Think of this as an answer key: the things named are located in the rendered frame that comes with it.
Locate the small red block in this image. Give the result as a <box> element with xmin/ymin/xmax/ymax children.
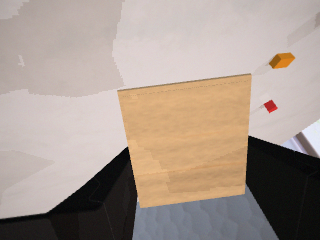
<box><xmin>264</xmin><ymin>100</ymin><xmax>278</xmax><ymax>113</ymax></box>

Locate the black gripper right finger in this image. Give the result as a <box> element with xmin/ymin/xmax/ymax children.
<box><xmin>245</xmin><ymin>135</ymin><xmax>320</xmax><ymax>240</ymax></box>

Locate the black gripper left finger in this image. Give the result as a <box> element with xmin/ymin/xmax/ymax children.
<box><xmin>0</xmin><ymin>146</ymin><xmax>138</xmax><ymax>240</ymax></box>

